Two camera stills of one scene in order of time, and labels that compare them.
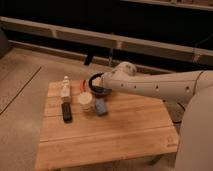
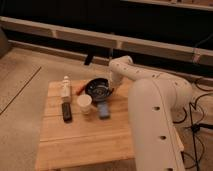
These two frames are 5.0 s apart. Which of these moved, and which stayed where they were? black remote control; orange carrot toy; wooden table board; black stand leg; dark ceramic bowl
Moved: orange carrot toy; dark ceramic bowl
Stayed: wooden table board; black remote control; black stand leg
